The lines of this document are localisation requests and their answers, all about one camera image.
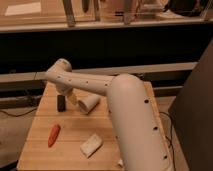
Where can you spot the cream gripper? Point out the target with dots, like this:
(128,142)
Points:
(72,98)

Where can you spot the black eraser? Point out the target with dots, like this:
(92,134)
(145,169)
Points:
(61,103)

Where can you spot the white paper cup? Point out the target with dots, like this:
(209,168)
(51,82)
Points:
(87,104)

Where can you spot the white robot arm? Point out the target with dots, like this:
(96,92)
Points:
(141,142)

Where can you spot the white sponge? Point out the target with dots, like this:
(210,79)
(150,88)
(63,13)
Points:
(93,143)

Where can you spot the orange carrot toy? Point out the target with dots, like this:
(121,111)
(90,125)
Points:
(53,135)

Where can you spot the wooden table board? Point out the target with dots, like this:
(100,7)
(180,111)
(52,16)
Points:
(76,128)

